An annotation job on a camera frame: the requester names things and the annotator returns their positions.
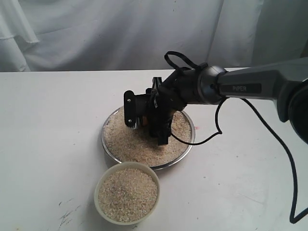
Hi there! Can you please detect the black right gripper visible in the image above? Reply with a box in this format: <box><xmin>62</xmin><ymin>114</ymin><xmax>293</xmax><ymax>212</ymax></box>
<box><xmin>146</xmin><ymin>68</ymin><xmax>200</xmax><ymax>146</ymax></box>

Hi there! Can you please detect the brown wooden cup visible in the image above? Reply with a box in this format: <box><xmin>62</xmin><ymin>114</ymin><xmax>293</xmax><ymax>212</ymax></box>
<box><xmin>141</xmin><ymin>116</ymin><xmax>148</xmax><ymax>127</ymax></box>

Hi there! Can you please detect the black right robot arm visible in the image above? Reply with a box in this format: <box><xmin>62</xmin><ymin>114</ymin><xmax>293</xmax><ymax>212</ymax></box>
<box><xmin>146</xmin><ymin>58</ymin><xmax>308</xmax><ymax>145</ymax></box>

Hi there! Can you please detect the rice heap on plate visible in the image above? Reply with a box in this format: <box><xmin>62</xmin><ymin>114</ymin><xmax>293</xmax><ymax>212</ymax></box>
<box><xmin>103</xmin><ymin>109</ymin><xmax>192</xmax><ymax>167</ymax></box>

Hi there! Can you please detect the white ceramic bowl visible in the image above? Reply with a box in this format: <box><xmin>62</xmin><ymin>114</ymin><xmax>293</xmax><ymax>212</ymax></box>
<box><xmin>94</xmin><ymin>162</ymin><xmax>160</xmax><ymax>226</ymax></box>

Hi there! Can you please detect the round metal plate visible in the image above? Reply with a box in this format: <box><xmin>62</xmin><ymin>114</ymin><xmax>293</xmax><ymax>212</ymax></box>
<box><xmin>101</xmin><ymin>105</ymin><xmax>196</xmax><ymax>171</ymax></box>

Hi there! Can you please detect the white backdrop cloth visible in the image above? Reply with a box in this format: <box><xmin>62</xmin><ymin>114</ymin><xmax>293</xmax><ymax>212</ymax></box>
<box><xmin>0</xmin><ymin>0</ymin><xmax>308</xmax><ymax>72</ymax></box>

